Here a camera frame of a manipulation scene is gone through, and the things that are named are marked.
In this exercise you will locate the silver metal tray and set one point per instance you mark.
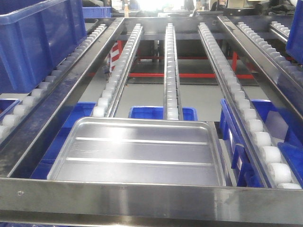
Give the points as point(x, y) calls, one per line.
point(126, 150)

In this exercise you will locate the right shelf roller track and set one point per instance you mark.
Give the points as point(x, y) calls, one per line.
point(295, 73)

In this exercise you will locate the blue bin below centre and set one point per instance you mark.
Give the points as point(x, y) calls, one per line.
point(156, 112)

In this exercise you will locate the blue bin below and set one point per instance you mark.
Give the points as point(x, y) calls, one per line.
point(291, 146)
point(81, 109)
point(156, 112)

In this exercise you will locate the centre left roller track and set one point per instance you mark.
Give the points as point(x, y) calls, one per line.
point(108, 103)

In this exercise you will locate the blue bin below left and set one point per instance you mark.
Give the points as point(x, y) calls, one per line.
point(81, 109)

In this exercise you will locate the distant blue crate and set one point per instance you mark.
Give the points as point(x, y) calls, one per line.
point(97, 12)

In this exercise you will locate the far left roller track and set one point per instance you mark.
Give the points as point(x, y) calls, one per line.
point(10, 121)

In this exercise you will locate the blue bin below right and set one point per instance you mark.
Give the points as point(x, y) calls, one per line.
point(291, 146)

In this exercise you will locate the centre right roller track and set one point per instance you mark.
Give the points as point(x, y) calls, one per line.
point(268, 161)

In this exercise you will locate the large blue bin left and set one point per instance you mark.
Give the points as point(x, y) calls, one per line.
point(35, 36)

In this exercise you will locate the small blue bin far left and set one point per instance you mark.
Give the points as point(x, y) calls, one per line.
point(7, 105)

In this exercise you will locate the far right roller track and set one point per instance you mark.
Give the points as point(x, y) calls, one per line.
point(281, 31)

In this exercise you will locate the blue bin right edge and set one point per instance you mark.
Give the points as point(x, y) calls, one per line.
point(294, 45)

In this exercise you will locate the red floor frame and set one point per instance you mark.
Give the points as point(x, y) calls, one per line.
point(193, 64)

